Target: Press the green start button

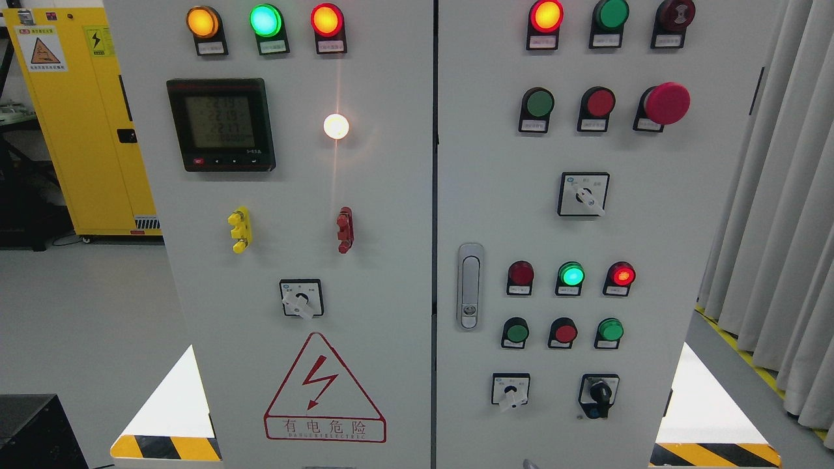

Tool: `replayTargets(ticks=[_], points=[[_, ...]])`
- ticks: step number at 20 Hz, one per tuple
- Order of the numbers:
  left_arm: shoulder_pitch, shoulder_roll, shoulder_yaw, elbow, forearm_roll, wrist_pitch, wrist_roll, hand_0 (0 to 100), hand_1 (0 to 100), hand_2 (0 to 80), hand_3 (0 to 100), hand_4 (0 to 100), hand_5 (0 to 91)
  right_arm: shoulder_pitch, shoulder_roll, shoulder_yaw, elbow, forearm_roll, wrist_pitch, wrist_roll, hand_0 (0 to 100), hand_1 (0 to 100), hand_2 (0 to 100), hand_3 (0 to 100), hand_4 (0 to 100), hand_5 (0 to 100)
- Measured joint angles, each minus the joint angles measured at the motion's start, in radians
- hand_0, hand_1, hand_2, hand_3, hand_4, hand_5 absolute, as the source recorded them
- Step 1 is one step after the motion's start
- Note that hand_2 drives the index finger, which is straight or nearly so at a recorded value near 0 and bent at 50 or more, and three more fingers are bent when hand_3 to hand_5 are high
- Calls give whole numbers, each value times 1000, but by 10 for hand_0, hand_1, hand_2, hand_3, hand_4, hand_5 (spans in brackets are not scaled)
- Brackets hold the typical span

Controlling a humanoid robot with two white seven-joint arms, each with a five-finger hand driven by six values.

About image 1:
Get upper red push button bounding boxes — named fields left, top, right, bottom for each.
left=576, top=86, right=616, bottom=133

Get red-orange indicator light right panel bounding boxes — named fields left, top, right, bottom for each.
left=525, top=0, right=565, bottom=51

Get green indicator light top right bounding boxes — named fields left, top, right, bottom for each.
left=588, top=0, right=629, bottom=50

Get upper right rotary selector switch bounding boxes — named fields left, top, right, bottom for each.
left=557, top=172, right=611, bottom=217

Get red electric danger warning sticker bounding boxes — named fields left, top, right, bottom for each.
left=263, top=332, right=387, bottom=444

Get left panel rotary selector switch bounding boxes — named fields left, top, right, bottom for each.
left=279, top=279, right=324, bottom=320

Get upper green push button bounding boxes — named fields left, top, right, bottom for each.
left=518, top=87, right=554, bottom=134

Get red mushroom emergency stop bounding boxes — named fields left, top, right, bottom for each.
left=633, top=82, right=691, bottom=133

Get grey curtain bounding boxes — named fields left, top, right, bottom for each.
left=698, top=1, right=833, bottom=448

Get black box lower left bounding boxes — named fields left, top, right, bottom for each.
left=1, top=393, right=89, bottom=468

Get red push button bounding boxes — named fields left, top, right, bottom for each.
left=576, top=86, right=616, bottom=133
left=547, top=317, right=578, bottom=349

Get grey electrical control cabinet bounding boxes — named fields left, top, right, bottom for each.
left=104, top=1, right=784, bottom=468

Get yellow safety cabinet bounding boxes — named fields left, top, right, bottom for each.
left=3, top=8, right=162, bottom=238

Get red indicator light top left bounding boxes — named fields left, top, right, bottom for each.
left=310, top=3, right=347, bottom=54

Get silver cabinet door handle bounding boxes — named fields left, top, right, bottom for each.
left=456, top=243, right=485, bottom=332

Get middle row green light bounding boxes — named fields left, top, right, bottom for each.
left=554, top=261, right=586, bottom=296

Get dark red buzzer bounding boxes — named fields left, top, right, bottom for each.
left=650, top=0, right=696, bottom=50

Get white glowing indicator light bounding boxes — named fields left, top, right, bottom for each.
left=323, top=113, right=351, bottom=141

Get lower right green push button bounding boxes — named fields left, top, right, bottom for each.
left=594, top=317, right=624, bottom=350

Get green start push button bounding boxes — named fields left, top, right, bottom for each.
left=500, top=317, right=530, bottom=350

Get orange indicator light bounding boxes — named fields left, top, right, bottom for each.
left=186, top=5, right=227, bottom=57

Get middle row left red light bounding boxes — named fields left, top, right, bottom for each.
left=506, top=261, right=534, bottom=296

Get lower white rotary selector switch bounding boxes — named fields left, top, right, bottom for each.
left=491, top=372, right=531, bottom=412

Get black knob selector switch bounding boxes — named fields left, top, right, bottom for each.
left=577, top=374, right=620, bottom=419

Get middle row right red light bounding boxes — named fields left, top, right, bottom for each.
left=603, top=261, right=637, bottom=297

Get black digital power meter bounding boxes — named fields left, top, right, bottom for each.
left=166, top=78, right=276, bottom=172

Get green indicator light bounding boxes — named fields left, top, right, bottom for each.
left=588, top=0, right=629, bottom=50
left=248, top=3, right=290, bottom=55

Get red terminal post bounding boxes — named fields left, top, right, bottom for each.
left=336, top=206, right=354, bottom=253

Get green indicator light top left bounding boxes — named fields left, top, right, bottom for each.
left=248, top=3, right=290, bottom=55

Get yellow terminal post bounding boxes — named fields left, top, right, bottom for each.
left=227, top=206, right=252, bottom=253

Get row red light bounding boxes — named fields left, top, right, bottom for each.
left=506, top=261, right=534, bottom=296
left=603, top=261, right=637, bottom=297

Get lower red push button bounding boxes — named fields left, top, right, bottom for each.
left=547, top=317, right=578, bottom=349

